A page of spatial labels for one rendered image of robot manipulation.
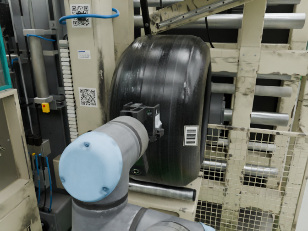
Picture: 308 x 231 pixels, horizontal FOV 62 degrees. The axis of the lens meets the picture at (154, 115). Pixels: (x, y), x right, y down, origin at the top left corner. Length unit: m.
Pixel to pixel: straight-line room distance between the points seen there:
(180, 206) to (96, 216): 0.60
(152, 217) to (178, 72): 0.44
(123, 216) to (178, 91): 0.40
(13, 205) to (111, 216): 0.74
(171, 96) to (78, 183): 0.41
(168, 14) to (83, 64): 0.49
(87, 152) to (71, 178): 0.05
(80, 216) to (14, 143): 0.72
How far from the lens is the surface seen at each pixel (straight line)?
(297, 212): 1.61
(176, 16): 1.26
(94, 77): 0.98
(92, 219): 0.42
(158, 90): 0.73
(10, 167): 1.13
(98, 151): 0.36
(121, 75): 0.78
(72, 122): 1.10
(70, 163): 0.38
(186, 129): 0.72
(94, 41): 0.96
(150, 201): 1.00
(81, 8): 0.98
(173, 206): 0.98
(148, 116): 0.56
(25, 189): 1.15
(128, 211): 0.43
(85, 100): 1.02
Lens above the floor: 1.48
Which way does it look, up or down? 20 degrees down
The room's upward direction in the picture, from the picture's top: straight up
